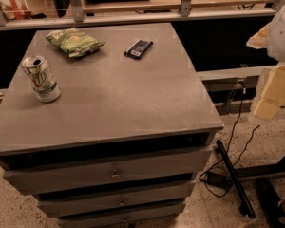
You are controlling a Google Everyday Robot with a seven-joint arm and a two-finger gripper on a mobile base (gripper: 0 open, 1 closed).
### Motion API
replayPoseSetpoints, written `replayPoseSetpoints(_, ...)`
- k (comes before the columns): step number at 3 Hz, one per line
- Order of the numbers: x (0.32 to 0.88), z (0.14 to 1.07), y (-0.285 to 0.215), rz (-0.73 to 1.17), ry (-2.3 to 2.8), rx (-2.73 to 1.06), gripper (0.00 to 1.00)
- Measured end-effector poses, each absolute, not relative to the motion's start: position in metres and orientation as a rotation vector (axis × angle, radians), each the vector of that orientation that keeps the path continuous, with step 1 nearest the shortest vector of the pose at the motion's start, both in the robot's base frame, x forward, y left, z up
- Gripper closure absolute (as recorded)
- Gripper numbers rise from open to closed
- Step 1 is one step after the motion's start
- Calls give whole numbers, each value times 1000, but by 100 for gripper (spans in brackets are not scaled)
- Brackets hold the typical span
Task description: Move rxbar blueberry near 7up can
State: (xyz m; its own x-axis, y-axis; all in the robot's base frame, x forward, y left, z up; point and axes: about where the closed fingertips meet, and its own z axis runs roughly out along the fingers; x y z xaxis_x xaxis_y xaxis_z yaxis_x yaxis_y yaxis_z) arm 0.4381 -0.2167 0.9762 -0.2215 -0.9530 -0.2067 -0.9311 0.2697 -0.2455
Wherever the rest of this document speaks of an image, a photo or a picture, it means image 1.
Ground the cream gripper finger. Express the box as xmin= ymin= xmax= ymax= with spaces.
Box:
xmin=252 ymin=64 xmax=285 ymax=120
xmin=246 ymin=23 xmax=271 ymax=49

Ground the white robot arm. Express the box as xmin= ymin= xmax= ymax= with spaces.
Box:
xmin=246 ymin=4 xmax=285 ymax=120

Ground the green white 7up can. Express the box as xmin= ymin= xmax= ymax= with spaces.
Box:
xmin=22 ymin=55 xmax=61 ymax=103

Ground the black power adapter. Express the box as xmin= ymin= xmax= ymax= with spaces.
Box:
xmin=206 ymin=172 xmax=228 ymax=189

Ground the top grey drawer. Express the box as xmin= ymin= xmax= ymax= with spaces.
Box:
xmin=4 ymin=146 xmax=212 ymax=195

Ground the grey drawer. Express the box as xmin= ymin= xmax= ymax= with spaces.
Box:
xmin=38 ymin=180 xmax=195 ymax=218
xmin=4 ymin=146 xmax=212 ymax=195
xmin=58 ymin=200 xmax=185 ymax=228

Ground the black metal bar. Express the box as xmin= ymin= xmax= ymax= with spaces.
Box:
xmin=216 ymin=140 xmax=256 ymax=219

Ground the middle grey drawer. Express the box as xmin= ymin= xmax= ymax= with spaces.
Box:
xmin=38 ymin=180 xmax=195 ymax=218

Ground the grey drawer cabinet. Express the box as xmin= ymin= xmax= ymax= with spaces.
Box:
xmin=0 ymin=24 xmax=223 ymax=220

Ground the bottom grey drawer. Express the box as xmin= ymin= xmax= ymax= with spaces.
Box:
xmin=58 ymin=200 xmax=185 ymax=228

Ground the green chip bag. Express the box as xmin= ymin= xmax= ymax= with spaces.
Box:
xmin=46 ymin=28 xmax=105 ymax=58

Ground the red white bag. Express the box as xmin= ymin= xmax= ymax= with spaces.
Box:
xmin=0 ymin=0 xmax=31 ymax=20

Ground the metal railing frame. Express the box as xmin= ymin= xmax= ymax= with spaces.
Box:
xmin=0 ymin=0 xmax=285 ymax=30

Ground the black cable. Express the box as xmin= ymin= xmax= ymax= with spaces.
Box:
xmin=199 ymin=79 xmax=261 ymax=199

